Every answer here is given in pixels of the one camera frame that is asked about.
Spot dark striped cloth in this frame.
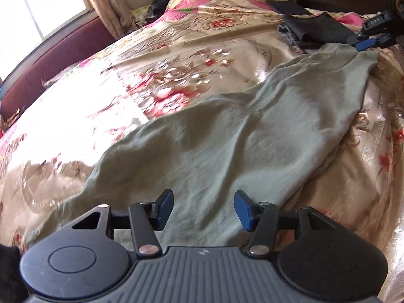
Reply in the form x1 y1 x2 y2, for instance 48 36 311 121
277 12 361 51

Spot green pants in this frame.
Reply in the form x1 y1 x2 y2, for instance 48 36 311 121
23 42 380 250

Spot window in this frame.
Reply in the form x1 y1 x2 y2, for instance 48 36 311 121
0 0 89 81

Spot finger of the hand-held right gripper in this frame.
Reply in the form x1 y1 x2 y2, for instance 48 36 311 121
346 35 392 52
357 11 392 37

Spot pile of clothes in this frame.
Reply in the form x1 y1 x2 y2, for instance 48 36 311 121
131 0 176 28

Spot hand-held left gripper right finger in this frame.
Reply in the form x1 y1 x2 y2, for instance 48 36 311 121
234 190 345 258

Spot beige curtain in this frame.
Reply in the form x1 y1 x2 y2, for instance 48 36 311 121
73 0 134 39

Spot floral satin bedspread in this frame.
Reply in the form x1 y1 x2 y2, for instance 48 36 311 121
0 0 404 303

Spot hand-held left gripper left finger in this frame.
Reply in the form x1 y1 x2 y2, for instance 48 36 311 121
61 189 175 258

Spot black flat cloth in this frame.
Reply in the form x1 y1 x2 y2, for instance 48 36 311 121
266 1 314 16

